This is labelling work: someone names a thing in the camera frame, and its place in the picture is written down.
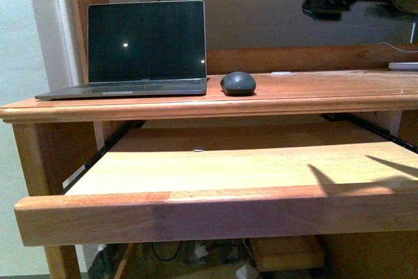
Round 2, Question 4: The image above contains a dark grey computer mouse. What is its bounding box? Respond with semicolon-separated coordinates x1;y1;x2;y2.
220;71;256;97

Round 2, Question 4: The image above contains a wooden pull-out keyboard tray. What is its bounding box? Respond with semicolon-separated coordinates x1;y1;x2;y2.
14;122;417;246

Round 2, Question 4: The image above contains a grey open laptop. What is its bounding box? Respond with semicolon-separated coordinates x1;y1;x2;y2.
36;0;207;101

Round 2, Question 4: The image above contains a white plug on floor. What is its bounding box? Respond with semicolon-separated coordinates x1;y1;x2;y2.
194;242;208;259

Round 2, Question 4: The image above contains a white power adapter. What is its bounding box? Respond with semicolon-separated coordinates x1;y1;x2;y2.
236;264;258;279

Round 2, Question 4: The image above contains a wooden desk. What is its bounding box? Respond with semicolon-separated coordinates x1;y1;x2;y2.
0;0;418;279

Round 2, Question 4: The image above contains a wooden box under desk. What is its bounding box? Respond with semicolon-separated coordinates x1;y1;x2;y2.
249;235;325;272

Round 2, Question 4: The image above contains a white desk lamp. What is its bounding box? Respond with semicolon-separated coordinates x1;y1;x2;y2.
387;22;417;72

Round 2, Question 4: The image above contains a left black drawer rail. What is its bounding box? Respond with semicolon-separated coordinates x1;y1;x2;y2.
62;120;145;195

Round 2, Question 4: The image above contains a black drawer rail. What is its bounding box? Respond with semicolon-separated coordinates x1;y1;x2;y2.
320;113;417;154
62;120;145;195

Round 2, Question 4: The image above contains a black floor cable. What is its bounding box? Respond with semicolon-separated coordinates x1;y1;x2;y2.
151;241;182;262

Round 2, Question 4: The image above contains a right black drawer rail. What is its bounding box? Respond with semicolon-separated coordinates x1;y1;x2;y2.
320;113;417;154

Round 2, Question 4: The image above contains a white lamp cable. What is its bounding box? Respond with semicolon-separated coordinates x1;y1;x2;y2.
378;42;418;54

